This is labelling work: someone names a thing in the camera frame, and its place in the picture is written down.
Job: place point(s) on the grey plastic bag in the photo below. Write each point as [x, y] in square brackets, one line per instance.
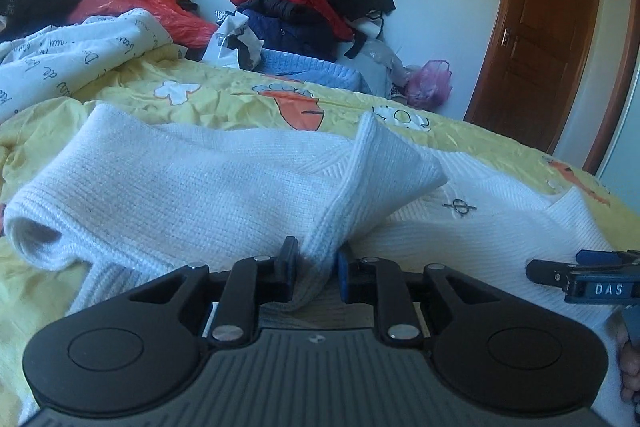
[380, 67]

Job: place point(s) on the person's right hand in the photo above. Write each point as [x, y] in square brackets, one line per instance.
[631, 372]

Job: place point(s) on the light blue knit sweater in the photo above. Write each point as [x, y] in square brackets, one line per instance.
[310, 69]

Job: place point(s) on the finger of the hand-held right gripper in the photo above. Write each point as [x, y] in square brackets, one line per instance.
[547, 273]
[597, 257]

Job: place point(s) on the dark navy jacket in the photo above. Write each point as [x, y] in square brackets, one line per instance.
[285, 32]

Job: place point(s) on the white script-print quilt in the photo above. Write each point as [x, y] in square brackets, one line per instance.
[60, 57]

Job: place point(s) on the pink plastic bag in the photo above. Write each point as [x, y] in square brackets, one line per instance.
[430, 82]

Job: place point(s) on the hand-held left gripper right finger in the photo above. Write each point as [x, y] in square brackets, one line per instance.
[344, 278]

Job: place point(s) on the yellow printed bedsheet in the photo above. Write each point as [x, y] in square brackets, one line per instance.
[125, 83]

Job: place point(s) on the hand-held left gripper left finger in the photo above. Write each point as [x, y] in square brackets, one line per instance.
[288, 268]

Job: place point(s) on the wooden door frame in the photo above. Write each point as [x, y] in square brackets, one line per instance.
[617, 107]

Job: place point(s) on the white plastic bag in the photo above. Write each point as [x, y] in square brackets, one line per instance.
[227, 42]

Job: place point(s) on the white knitted sweater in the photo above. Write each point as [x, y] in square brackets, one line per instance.
[175, 187]

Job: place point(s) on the brown wooden door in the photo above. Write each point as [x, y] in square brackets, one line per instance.
[540, 32]

